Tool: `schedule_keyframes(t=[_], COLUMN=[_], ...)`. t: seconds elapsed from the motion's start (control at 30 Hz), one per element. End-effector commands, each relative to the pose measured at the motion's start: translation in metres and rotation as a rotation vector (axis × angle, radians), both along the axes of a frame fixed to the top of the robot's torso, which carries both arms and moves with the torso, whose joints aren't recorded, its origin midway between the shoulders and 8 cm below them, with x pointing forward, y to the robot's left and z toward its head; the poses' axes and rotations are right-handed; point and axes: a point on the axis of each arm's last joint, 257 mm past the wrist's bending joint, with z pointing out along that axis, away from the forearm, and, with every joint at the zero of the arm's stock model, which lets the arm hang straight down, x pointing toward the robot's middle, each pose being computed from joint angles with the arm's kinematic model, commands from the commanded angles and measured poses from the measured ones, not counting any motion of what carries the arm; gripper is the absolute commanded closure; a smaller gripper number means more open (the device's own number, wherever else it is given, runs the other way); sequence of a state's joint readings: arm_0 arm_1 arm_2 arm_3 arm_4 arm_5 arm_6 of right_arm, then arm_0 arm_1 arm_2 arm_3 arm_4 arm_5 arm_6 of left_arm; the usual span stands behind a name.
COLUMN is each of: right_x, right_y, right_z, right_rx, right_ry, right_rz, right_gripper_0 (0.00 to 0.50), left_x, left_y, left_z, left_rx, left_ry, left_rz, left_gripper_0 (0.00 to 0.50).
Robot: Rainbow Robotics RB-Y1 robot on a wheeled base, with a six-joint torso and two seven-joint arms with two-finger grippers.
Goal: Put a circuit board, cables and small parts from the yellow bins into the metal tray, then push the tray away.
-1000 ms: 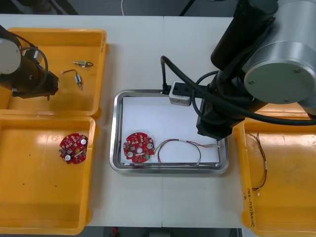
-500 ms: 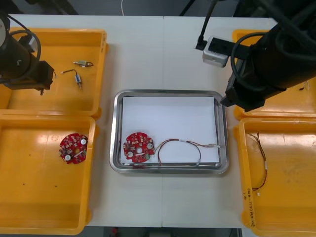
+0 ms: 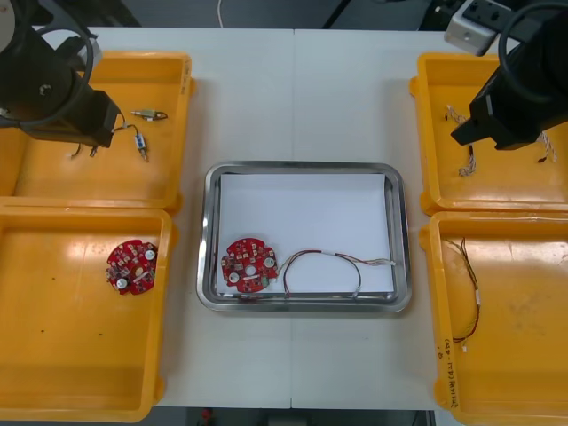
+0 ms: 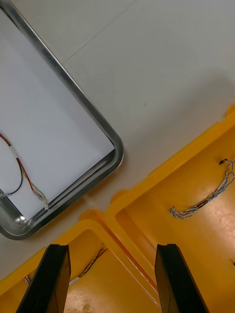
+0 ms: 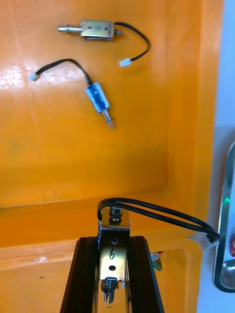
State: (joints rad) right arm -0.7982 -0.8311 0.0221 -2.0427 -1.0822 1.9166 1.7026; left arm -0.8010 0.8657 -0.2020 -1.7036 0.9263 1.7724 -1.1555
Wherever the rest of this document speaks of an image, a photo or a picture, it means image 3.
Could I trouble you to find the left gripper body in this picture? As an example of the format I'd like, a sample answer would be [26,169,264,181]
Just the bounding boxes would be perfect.
[66,86,120,149]

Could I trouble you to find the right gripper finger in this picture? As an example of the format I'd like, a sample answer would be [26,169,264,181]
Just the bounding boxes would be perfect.
[451,118,493,146]

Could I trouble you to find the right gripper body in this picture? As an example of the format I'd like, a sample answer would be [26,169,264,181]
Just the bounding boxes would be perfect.
[469,57,568,151]

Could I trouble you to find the blue-white twisted wire harness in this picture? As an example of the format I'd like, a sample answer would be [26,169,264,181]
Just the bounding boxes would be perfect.
[443,105,478,175]

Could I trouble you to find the red black wire harness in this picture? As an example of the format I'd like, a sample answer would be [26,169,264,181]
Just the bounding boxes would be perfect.
[275,249,398,299]

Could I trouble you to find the round red circuit board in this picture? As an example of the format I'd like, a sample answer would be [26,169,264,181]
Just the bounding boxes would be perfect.
[220,237,279,295]
[105,238,160,296]

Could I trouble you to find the grey metal solenoid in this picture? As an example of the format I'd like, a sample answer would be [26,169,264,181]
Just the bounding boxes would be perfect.
[130,108,169,123]

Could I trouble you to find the black furniture base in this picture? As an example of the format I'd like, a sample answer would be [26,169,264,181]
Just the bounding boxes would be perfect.
[86,0,143,28]

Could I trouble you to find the black metal leg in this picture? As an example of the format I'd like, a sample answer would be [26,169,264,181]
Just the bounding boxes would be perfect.
[419,0,447,32]
[321,0,354,30]

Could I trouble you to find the red black green-yellow harness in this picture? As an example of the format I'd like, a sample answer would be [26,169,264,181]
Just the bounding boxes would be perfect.
[445,237,481,355]

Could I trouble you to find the steel tray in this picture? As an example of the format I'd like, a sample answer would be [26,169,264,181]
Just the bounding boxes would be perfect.
[195,161,413,315]

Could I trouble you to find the white sheet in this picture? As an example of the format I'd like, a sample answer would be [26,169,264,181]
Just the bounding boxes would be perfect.
[215,172,396,299]

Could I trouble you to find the yellow-orange plastic bin with handwriting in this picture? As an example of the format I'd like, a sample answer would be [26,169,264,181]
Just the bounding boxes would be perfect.
[419,210,568,426]

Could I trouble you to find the white twisted wire harness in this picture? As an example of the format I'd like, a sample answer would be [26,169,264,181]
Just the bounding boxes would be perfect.
[534,130,559,163]

